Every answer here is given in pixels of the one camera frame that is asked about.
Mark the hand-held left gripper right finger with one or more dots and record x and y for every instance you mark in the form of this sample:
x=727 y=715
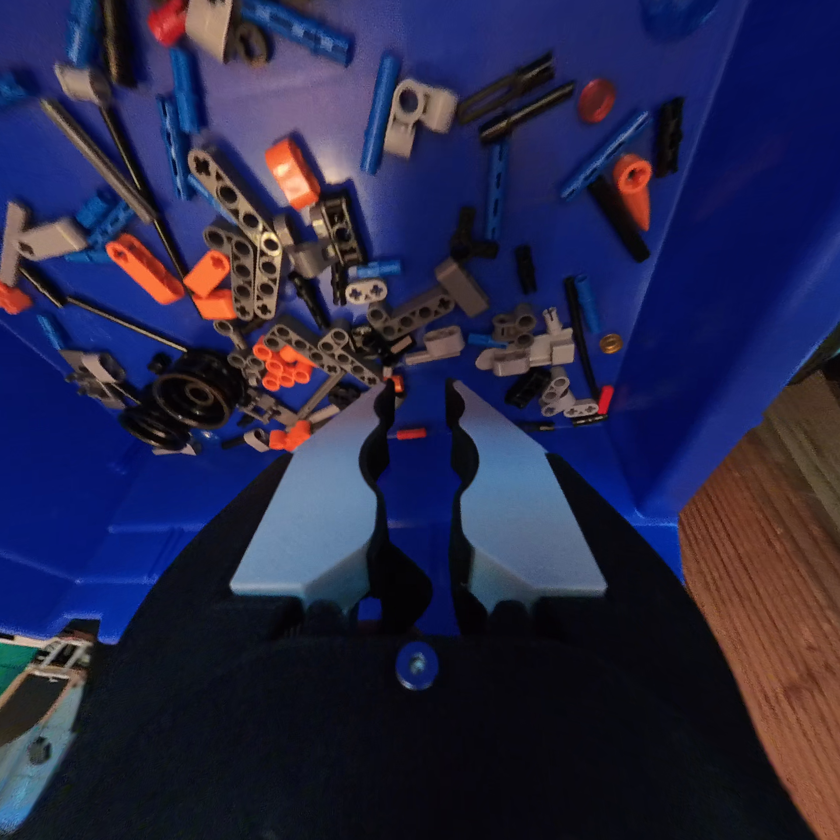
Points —
x=525 y=525

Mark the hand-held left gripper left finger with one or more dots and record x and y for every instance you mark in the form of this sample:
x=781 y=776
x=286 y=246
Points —
x=309 y=525

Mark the pile of plastic building pieces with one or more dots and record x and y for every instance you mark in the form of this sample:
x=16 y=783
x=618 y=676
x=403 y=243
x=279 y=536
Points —
x=236 y=210

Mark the blue plastic bin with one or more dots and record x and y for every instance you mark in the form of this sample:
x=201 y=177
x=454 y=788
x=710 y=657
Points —
x=735 y=263

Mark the black pulley wheel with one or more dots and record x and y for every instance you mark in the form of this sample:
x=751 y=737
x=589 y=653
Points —
x=197 y=390
x=148 y=425

